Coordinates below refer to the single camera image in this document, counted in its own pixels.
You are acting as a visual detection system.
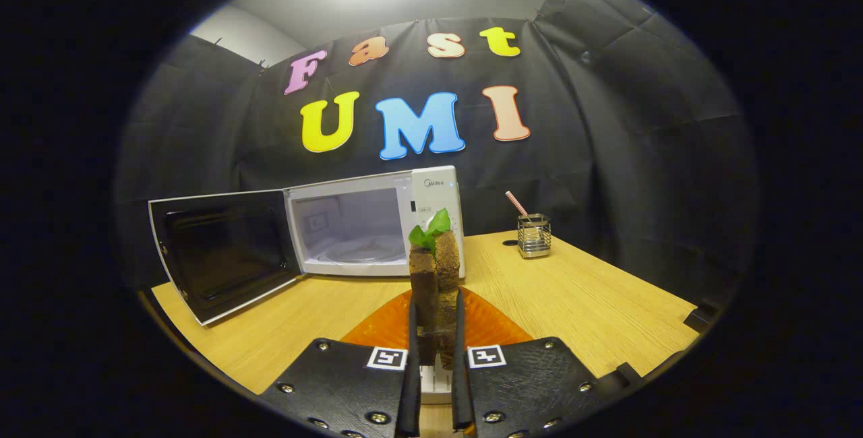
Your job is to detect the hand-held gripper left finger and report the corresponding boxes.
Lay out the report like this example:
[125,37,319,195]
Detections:
[260,288,423,438]

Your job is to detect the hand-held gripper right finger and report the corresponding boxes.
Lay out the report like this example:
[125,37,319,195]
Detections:
[450,288,602,438]

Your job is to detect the brown bread lettuce sandwich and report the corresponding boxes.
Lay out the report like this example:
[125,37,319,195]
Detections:
[408,208,463,370]

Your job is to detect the white microwave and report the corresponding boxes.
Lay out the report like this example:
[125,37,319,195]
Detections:
[148,166,466,326]

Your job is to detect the white rectangular tray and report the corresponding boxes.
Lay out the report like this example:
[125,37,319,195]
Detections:
[419,364,454,405]

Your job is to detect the black table clamp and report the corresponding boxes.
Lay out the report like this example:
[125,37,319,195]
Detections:
[600,362,645,392]
[684,300,719,331]

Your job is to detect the metal mesh holder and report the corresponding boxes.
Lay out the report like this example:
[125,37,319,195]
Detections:
[517,214,552,259]

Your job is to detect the black backdrop cloth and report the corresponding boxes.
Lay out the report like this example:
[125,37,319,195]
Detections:
[115,0,763,304]

